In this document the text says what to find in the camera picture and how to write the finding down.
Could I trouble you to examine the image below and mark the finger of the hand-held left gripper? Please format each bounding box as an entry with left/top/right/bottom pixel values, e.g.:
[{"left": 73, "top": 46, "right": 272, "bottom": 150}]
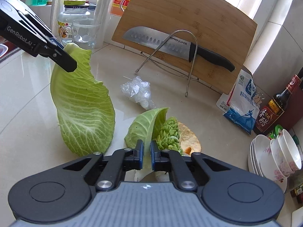
[
  {"left": 44, "top": 37, "right": 64, "bottom": 49},
  {"left": 38, "top": 44, "right": 78, "bottom": 72}
]

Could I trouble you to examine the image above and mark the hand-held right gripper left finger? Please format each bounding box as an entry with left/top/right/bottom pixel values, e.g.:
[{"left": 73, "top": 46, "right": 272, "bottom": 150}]
[{"left": 62, "top": 139, "right": 144, "bottom": 190}]

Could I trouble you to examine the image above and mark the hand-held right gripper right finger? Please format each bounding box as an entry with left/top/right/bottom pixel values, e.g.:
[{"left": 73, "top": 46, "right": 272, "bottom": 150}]
[{"left": 150, "top": 140, "right": 234, "bottom": 191}]

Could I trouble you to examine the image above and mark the cabbage leaf with white stem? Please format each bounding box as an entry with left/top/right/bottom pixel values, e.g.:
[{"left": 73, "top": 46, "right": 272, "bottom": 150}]
[{"left": 124, "top": 107, "right": 171, "bottom": 182}]

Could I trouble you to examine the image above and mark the large smooth cabbage leaf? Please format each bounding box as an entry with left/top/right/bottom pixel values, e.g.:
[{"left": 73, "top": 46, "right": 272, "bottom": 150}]
[{"left": 50, "top": 43, "right": 116, "bottom": 157}]

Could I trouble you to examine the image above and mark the labelled clear glass jar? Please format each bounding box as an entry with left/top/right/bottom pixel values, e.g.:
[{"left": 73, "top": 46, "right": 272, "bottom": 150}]
[{"left": 57, "top": 0, "right": 92, "bottom": 46}]

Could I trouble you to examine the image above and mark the clear glass mug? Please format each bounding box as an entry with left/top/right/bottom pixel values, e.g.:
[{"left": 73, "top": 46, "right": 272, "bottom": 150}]
[{"left": 72, "top": 18, "right": 103, "bottom": 50}]

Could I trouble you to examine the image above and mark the clear plastic cylinder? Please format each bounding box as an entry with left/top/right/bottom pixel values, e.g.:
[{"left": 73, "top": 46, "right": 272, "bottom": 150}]
[{"left": 93, "top": 0, "right": 119, "bottom": 49}]

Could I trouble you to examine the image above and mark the crumpled clear plastic wrap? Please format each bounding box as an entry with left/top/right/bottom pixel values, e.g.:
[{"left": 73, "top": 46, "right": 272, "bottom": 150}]
[{"left": 120, "top": 76, "right": 156, "bottom": 110}]

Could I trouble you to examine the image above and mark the white deep plate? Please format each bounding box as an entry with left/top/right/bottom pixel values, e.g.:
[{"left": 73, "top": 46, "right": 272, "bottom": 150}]
[{"left": 248, "top": 135, "right": 266, "bottom": 176}]

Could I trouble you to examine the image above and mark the white blue salt bag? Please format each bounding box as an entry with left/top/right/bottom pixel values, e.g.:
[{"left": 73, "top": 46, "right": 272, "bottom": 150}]
[{"left": 216, "top": 69, "right": 260, "bottom": 135}]

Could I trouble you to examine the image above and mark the stack of white bowls and plates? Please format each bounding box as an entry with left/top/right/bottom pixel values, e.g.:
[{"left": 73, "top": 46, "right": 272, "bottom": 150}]
[{"left": 251, "top": 135, "right": 288, "bottom": 193}]

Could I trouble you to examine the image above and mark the large floral white bowl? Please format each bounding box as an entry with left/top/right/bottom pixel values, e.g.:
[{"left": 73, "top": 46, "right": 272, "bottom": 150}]
[{"left": 260, "top": 140, "right": 293, "bottom": 182}]

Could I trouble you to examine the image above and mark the small floral white bowl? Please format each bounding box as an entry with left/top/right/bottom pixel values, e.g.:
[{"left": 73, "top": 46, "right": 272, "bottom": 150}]
[
  {"left": 270, "top": 138, "right": 296, "bottom": 176},
  {"left": 277, "top": 129, "right": 303, "bottom": 171}
]

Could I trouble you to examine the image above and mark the dark vinegar bottle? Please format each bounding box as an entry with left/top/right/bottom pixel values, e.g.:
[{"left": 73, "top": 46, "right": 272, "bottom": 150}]
[{"left": 253, "top": 74, "right": 302, "bottom": 136}]

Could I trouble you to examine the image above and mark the bamboo cutting board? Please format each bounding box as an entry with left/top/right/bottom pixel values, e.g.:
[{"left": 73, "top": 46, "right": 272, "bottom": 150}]
[{"left": 111, "top": 0, "right": 258, "bottom": 95}]

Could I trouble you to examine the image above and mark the white lidded plastic container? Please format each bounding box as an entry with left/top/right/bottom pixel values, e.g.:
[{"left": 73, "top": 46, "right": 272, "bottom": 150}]
[{"left": 292, "top": 208, "right": 303, "bottom": 227}]

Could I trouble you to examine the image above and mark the metal wire rack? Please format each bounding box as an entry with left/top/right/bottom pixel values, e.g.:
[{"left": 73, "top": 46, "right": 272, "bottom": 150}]
[{"left": 135, "top": 29, "right": 199, "bottom": 97}]

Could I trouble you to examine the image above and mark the black handled kitchen knife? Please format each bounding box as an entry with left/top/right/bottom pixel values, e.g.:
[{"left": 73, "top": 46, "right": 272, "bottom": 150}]
[{"left": 122, "top": 26, "right": 236, "bottom": 72}]

